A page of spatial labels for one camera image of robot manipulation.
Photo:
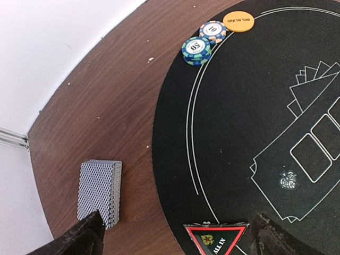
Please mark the green chip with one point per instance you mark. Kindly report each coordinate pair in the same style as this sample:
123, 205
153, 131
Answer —
196, 51

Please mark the yellow big blind button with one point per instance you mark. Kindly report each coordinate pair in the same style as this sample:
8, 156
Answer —
238, 21

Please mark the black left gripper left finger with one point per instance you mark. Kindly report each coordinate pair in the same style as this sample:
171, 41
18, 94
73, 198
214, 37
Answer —
85, 237

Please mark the blue white chip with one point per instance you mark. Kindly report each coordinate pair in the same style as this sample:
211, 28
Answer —
214, 31

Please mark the blue patterned card deck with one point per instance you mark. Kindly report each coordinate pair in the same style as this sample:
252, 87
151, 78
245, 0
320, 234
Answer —
100, 190

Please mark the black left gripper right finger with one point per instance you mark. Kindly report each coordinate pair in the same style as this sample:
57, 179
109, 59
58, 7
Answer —
269, 238

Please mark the red triangular all-in marker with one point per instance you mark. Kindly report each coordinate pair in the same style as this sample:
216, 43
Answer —
216, 239

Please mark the round black poker mat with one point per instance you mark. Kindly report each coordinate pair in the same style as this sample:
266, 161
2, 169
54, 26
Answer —
256, 128

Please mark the aluminium frame post left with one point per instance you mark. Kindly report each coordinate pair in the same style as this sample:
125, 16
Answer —
12, 138

